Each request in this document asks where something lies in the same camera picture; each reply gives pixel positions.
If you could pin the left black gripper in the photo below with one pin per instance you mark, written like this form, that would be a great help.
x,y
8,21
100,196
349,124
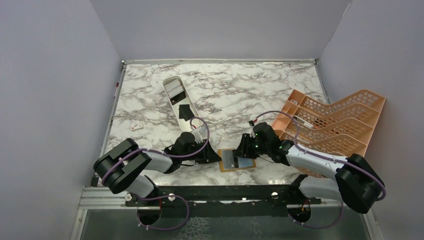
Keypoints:
x,y
208,155

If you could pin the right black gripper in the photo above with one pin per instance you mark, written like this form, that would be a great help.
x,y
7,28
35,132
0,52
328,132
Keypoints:
x,y
243,150

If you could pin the yellow leather card holder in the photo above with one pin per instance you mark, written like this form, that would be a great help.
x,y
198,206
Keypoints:
x,y
244,163

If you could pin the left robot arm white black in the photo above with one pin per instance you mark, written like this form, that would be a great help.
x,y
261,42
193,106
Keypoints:
x,y
120,169

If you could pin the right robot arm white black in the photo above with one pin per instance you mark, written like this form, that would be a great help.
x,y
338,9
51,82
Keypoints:
x,y
350,180

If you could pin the white oblong card tray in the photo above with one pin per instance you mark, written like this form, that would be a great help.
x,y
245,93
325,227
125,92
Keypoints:
x,y
181,103

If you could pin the stack of cards in tray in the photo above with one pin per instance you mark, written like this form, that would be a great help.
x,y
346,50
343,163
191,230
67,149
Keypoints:
x,y
175,91

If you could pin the white marker in rack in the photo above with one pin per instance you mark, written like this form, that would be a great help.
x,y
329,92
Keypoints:
x,y
301,121

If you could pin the small white red tag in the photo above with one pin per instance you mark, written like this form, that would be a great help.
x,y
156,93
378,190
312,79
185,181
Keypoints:
x,y
135,126

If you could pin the orange plastic file rack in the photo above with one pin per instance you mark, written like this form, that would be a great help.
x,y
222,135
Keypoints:
x,y
342,128

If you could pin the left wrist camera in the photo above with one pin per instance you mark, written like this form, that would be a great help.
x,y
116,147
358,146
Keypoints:
x,y
200,134

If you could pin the black metal base rail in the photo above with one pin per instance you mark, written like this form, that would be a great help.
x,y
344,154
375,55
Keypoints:
x,y
214,201

